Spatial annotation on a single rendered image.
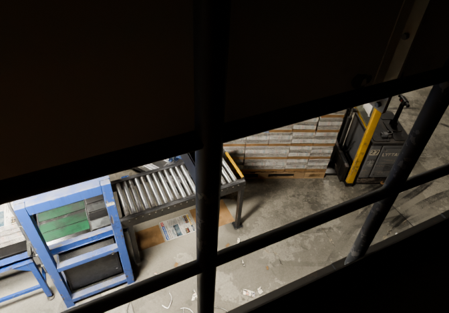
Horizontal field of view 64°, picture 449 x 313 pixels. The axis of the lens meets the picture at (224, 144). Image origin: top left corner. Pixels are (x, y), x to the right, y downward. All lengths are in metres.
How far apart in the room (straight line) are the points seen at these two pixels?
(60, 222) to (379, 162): 3.82
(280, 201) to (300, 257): 0.82
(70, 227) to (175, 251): 1.24
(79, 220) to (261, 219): 2.14
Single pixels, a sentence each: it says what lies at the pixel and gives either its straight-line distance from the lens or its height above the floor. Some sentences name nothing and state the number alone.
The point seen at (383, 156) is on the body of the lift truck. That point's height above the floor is 0.55.
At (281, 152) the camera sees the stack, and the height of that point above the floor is 0.50.
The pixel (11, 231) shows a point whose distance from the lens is 3.63.
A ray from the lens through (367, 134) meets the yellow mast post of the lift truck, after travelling 4.62.
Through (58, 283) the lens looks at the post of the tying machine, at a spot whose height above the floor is 0.49.
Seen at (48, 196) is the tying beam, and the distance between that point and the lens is 2.95.
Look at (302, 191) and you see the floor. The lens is 4.99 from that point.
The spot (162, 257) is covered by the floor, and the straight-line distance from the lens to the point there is 4.26.
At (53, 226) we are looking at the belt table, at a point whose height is 0.80.
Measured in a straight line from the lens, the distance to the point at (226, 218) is 4.54.
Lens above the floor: 3.63
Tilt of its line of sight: 42 degrees down
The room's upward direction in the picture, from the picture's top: 3 degrees clockwise
